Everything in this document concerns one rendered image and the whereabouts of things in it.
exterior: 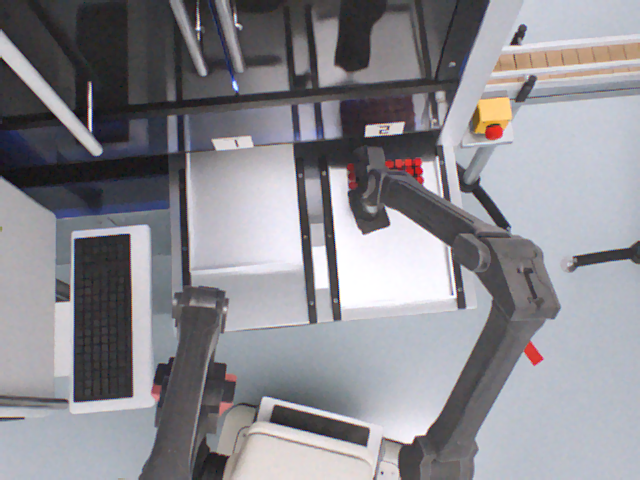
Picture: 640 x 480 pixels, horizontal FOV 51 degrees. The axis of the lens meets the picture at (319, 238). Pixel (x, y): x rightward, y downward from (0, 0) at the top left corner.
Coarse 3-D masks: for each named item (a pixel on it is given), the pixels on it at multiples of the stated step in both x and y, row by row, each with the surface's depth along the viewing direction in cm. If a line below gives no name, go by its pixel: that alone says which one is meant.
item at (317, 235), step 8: (312, 224) 152; (320, 224) 152; (312, 232) 154; (320, 232) 154; (312, 240) 155; (320, 240) 155; (312, 248) 156; (320, 248) 156; (320, 256) 156; (320, 264) 155; (320, 272) 155; (320, 280) 154
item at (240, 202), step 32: (192, 160) 163; (224, 160) 163; (256, 160) 162; (288, 160) 162; (192, 192) 161; (224, 192) 161; (256, 192) 160; (288, 192) 160; (192, 224) 159; (224, 224) 158; (256, 224) 158; (288, 224) 158; (192, 256) 155; (224, 256) 156; (256, 256) 156; (288, 256) 156
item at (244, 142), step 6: (228, 138) 146; (234, 138) 146; (240, 138) 146; (246, 138) 147; (216, 144) 148; (222, 144) 149; (228, 144) 149; (234, 144) 149; (240, 144) 150; (246, 144) 150; (252, 144) 150
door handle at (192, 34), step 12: (168, 0) 89; (180, 0) 89; (180, 12) 91; (180, 24) 94; (192, 24) 95; (192, 36) 97; (192, 48) 99; (192, 60) 104; (204, 60) 104; (204, 72) 107
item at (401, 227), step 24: (432, 168) 161; (336, 192) 160; (336, 216) 158; (336, 240) 153; (360, 240) 157; (384, 240) 157; (408, 240) 156; (432, 240) 156; (360, 264) 155; (384, 264) 155; (408, 264) 155; (432, 264) 155; (360, 288) 154; (384, 288) 154; (408, 288) 153; (432, 288) 153
